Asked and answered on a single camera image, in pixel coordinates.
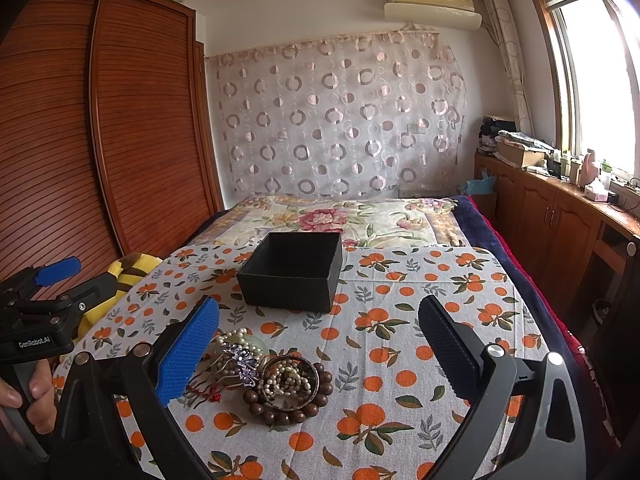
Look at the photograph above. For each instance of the pink ceramic vase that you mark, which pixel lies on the pink ceramic vase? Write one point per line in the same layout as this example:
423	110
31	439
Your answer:
588	171

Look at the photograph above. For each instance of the white wall air conditioner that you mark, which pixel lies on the white wall air conditioner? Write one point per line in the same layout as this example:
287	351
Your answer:
458	14

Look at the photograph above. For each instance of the black square jewelry box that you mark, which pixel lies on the black square jewelry box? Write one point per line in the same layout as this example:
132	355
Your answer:
294	271

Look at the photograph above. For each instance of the purple crystal hair comb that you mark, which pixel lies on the purple crystal hair comb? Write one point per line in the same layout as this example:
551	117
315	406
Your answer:
218	372

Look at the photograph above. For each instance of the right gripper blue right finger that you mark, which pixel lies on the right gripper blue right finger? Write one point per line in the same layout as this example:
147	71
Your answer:
456	347

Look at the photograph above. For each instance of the brown louvered wardrobe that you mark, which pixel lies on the brown louvered wardrobe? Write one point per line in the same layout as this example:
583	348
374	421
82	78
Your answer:
106	146

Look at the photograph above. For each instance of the dark blue blanket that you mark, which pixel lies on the dark blue blanket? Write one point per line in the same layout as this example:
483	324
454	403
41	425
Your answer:
520	279

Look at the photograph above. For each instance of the orange print white cloth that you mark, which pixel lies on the orange print white cloth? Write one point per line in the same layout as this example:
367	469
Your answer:
392	410

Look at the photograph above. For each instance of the wooden side cabinet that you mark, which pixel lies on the wooden side cabinet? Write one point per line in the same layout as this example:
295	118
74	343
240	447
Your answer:
573	248

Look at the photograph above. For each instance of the circle pattern sheer curtain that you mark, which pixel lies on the circle pattern sheer curtain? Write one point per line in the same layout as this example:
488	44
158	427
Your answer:
343	116

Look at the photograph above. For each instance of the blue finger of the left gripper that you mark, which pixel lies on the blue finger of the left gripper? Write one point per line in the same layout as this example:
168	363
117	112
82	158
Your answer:
57	270

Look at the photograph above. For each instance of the patterned side curtain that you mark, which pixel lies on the patterned side curtain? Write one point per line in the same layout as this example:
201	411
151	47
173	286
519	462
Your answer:
504	27

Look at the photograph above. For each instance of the cardboard box on cabinet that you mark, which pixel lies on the cardboard box on cabinet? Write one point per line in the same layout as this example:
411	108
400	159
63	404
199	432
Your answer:
518	155

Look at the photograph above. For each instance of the window with wooden frame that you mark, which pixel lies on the window with wooden frame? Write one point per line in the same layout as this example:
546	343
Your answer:
595	66

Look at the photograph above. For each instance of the yellow striped plush toy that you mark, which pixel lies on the yellow striped plush toy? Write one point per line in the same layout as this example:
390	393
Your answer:
128	271

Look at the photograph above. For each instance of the teal tissue box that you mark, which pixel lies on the teal tissue box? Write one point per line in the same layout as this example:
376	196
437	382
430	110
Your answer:
484	185

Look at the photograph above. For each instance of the floral bed quilt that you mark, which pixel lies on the floral bed quilt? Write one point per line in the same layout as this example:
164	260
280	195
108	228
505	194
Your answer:
381	223

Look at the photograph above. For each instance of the green jade bangle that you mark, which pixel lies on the green jade bangle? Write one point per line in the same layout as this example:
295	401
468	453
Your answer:
243	346

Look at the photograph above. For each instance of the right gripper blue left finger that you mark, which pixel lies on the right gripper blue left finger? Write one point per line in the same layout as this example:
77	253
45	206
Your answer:
180	348

